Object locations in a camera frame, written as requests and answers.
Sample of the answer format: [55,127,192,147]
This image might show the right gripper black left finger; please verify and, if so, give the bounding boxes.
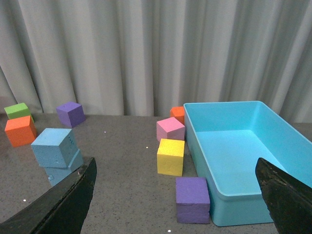
[0,157,97,234]

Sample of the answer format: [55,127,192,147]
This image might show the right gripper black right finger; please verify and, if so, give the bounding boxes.
[255,157,312,234]

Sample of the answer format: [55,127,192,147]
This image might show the light blue foam cube chipped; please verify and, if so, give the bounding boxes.
[44,149,83,186]

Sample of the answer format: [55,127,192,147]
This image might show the light blue foam cube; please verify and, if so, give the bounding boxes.
[31,128,78,168]

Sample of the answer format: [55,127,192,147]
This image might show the light blue plastic bin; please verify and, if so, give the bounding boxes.
[184,101,312,227]

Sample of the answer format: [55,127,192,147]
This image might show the orange foam cube left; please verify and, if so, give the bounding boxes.
[5,116,37,147]

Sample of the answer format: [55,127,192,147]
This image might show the orange foam cube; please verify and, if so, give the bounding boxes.
[5,116,37,147]
[170,106,185,125]

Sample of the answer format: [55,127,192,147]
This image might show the purple foam cube front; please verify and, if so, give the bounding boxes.
[175,177,210,224]

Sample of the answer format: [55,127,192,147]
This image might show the purple foam cube near curtain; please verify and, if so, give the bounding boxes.
[56,101,86,128]

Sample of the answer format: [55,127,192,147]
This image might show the green foam cube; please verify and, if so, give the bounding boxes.
[4,102,34,122]

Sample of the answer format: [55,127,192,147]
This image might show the yellow foam cube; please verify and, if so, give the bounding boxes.
[157,138,185,176]

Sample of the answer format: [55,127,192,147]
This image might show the pink foam cube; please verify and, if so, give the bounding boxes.
[156,117,185,141]

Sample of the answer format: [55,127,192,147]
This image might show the orange foam cube right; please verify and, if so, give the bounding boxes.
[170,106,185,125]

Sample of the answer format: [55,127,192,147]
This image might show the grey curtain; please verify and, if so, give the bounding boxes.
[0,0,312,123]

